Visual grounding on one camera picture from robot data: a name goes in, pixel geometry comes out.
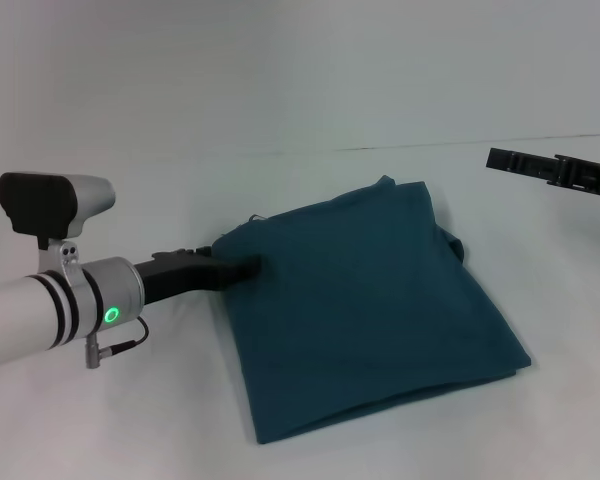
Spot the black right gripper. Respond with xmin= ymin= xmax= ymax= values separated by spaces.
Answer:
xmin=485 ymin=146 xmax=600 ymax=202

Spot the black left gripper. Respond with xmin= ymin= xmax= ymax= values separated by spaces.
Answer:
xmin=133 ymin=247 xmax=264 ymax=307

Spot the teal blue shirt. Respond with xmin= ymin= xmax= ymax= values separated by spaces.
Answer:
xmin=210 ymin=174 xmax=534 ymax=445

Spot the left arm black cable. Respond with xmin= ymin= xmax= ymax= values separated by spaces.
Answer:
xmin=84 ymin=316 xmax=150 ymax=370

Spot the silver black wrist camera box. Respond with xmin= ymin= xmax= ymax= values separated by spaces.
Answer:
xmin=0 ymin=172 xmax=116 ymax=251

